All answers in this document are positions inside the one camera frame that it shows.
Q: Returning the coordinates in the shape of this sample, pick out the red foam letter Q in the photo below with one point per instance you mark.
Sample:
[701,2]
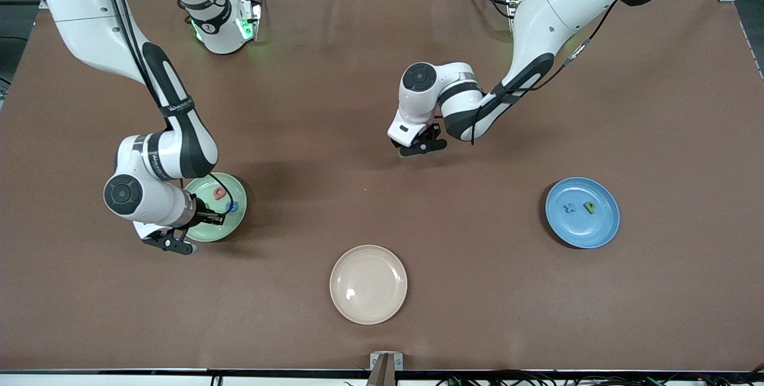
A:
[216,196]

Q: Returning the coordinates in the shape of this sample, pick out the green foam letter p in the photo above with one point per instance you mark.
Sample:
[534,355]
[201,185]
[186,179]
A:
[588,208]

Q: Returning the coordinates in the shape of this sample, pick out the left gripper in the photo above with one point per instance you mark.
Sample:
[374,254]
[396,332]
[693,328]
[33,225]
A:
[429,136]

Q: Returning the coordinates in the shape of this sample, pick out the silver camera mount bracket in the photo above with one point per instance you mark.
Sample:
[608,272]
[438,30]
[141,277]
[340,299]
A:
[386,362]

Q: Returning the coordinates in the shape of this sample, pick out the blue plate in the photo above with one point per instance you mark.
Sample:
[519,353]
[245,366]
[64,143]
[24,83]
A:
[582,234]

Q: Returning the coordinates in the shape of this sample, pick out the brown table cover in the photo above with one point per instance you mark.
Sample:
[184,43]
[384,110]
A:
[179,314]

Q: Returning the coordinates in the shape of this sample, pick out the beige plate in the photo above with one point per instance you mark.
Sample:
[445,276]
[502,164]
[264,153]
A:
[368,284]

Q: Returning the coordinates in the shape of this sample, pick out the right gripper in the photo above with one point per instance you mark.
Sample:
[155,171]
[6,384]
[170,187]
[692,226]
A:
[204,215]

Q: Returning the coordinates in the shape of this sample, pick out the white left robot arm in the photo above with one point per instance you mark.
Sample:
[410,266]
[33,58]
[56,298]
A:
[567,4]

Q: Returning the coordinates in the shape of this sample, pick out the blue foam letter x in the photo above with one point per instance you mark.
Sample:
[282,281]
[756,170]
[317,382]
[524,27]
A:
[570,207]

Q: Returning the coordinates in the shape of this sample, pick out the white table edge profile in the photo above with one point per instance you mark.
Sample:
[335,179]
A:
[119,380]

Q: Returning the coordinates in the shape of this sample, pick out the blue foam letter G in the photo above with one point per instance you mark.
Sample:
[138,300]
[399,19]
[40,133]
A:
[234,207]

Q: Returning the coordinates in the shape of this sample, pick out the light green plate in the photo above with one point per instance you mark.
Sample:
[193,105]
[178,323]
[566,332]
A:
[230,229]

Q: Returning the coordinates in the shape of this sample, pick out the silver base connector box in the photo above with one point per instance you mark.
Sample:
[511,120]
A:
[249,19]
[511,7]

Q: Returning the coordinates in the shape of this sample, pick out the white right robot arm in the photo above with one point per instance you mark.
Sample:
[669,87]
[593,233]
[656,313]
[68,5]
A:
[83,10]

